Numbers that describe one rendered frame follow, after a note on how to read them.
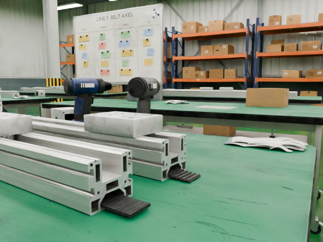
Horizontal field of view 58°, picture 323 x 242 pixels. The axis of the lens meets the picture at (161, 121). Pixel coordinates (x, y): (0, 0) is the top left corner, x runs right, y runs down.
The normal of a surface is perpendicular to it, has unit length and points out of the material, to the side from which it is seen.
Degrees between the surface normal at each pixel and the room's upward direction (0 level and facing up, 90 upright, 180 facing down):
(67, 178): 90
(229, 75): 98
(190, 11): 90
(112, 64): 90
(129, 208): 0
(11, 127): 90
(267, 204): 0
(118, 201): 0
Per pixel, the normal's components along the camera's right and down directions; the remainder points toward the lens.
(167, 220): 0.00, -0.99
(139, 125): 0.82, 0.07
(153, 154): -0.58, 0.11
